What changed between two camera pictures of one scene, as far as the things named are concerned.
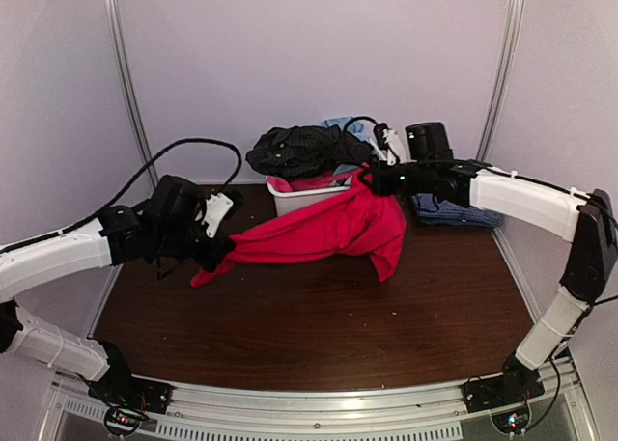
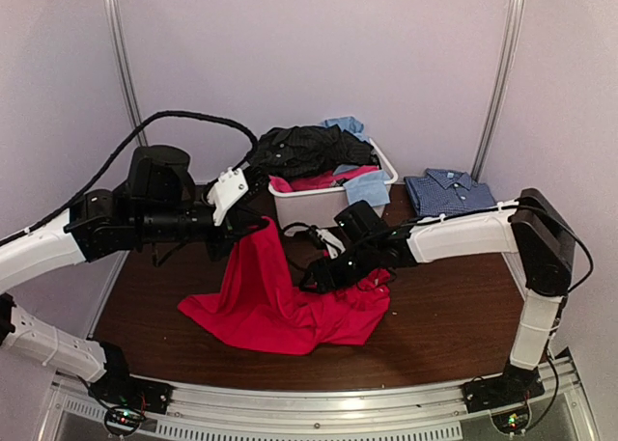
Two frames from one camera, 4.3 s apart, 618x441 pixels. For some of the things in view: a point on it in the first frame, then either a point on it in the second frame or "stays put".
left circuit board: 123,422 stays put
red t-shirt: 361,223 to 269,304
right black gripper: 379,185 to 327,278
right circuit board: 512,422 stays put
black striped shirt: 307,151 stays put
